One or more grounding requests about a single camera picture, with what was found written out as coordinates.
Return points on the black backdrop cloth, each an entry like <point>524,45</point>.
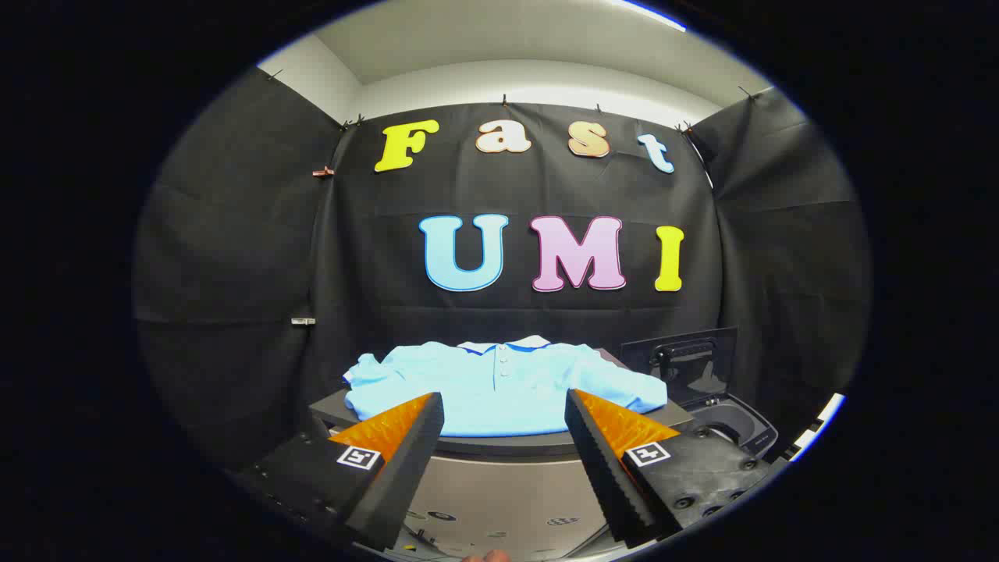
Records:
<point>375,312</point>

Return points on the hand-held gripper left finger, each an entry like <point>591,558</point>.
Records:
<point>406,468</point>

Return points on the transparent washing machine lid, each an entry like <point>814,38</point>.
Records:
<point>687,367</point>

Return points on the light blue polo shirt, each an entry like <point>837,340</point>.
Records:
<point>499,390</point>

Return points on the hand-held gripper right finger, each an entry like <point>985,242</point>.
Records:
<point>605,468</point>

